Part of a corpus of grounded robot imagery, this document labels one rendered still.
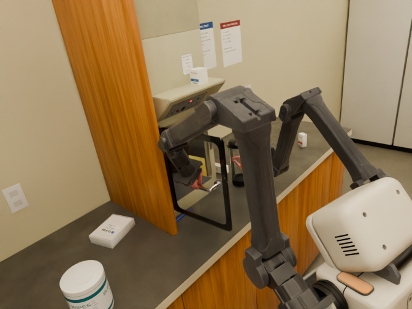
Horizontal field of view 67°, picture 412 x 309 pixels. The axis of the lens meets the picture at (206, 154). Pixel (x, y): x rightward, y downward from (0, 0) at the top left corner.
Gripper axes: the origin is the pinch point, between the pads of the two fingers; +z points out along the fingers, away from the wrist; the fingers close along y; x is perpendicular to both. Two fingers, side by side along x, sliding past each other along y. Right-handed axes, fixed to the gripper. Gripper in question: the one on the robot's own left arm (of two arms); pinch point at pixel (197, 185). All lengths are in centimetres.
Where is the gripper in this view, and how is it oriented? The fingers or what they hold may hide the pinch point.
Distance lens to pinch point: 115.0
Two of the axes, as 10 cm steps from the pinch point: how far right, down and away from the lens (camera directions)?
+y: -5.1, 7.5, -4.3
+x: 7.8, 1.9, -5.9
